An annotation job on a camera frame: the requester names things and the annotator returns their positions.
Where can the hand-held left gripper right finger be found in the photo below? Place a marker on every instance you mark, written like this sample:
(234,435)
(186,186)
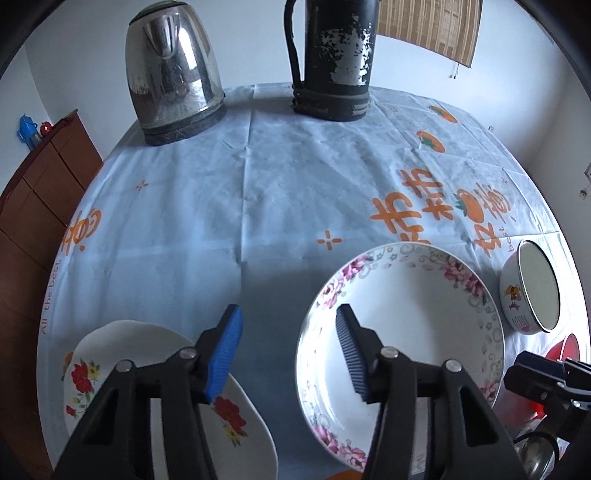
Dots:
(351,355)

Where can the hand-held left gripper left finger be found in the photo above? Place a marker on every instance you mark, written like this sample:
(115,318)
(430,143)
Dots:
(226,355)

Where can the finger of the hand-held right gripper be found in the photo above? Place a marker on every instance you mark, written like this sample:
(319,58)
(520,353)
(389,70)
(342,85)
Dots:
(535,376)

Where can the deep plate with pink flowers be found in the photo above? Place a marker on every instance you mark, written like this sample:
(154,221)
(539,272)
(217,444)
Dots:
(415,300)

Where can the white enamel bowl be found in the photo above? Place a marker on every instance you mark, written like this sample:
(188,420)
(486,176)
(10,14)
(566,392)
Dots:
(538,281)

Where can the white plate with red flowers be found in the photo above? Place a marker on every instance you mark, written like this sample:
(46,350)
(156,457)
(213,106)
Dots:
(115,341)

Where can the red plastic object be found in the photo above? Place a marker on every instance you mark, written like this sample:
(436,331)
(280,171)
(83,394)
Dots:
(571,346)

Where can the shiny metal bowl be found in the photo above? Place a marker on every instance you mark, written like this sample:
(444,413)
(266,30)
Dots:
(533,459)

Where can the white tablecloth with orange print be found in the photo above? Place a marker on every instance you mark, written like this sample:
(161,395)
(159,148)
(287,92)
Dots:
(277,184)

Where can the brown wooden cabinet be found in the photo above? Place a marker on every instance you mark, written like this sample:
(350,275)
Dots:
(37,194)

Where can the small red ornament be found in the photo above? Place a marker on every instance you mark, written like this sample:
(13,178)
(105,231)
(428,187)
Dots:
(45,129)

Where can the stainless steel electric kettle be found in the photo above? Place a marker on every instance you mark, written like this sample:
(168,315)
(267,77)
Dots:
(171,69)

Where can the blue toy on cabinet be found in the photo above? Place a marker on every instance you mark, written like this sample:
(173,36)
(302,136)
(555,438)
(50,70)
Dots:
(27,131)

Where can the black worn thermos flask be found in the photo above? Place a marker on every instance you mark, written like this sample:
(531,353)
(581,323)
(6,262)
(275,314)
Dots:
(332,46)

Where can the bamboo roller blind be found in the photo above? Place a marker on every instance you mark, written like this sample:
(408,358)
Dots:
(429,23)

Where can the wall socket with plug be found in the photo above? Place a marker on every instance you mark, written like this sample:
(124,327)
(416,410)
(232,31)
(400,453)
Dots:
(584,184)

